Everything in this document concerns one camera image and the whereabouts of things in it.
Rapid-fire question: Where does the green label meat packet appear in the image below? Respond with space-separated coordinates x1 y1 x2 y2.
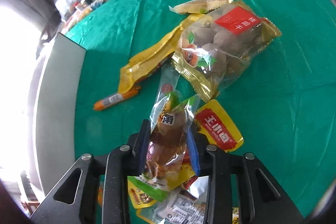
127 91 202 202

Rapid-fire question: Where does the white cardboard box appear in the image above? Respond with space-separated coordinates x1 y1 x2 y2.
33 34 86 194

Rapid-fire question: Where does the clear long jelly stick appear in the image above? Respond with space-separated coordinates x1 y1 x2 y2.
149 63 180 131

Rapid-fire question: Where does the orange yellow snack packet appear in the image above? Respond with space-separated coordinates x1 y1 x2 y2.
187 99 244 176

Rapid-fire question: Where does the chestnut bag red label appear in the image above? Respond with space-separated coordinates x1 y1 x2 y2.
171 0 281 102

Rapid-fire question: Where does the peanut bag yellow border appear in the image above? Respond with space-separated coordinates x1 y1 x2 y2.
136 188 206 224

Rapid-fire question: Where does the pale long snack packet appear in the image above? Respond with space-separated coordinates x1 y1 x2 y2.
169 0 234 14

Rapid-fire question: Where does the orange sausage stick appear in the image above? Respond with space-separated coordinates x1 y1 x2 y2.
93 85 141 111

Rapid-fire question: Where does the green table cloth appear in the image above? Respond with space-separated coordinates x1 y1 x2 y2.
67 0 335 215

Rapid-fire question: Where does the white triangular snack pack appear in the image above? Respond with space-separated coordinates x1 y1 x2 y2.
181 176 209 202

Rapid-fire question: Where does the clear plastic bag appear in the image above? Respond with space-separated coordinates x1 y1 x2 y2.
55 0 77 22

